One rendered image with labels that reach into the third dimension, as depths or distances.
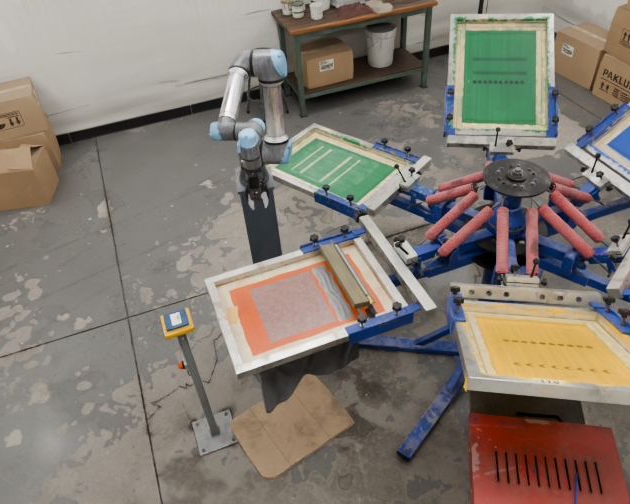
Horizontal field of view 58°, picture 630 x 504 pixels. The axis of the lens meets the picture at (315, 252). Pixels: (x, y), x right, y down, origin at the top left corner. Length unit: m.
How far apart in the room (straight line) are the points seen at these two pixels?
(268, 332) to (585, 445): 1.27
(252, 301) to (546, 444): 1.34
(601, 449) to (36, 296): 3.69
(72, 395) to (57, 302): 0.85
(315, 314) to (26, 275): 2.76
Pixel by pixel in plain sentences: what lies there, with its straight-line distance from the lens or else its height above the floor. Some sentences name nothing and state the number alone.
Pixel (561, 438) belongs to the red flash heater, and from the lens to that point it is 2.10.
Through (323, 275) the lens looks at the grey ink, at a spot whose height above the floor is 0.96.
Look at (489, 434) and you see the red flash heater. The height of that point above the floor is 1.10.
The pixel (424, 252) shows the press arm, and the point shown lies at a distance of 2.67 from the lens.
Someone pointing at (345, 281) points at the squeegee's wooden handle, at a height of 1.06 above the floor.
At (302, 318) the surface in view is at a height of 0.96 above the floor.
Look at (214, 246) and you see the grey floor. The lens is 4.40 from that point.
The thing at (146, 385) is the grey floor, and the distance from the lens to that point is 3.67.
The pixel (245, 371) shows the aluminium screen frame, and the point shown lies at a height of 0.99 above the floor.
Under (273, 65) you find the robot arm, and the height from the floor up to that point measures 1.80.
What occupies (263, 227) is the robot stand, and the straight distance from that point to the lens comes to 3.00.
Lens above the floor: 2.85
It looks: 42 degrees down
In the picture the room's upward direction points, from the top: 5 degrees counter-clockwise
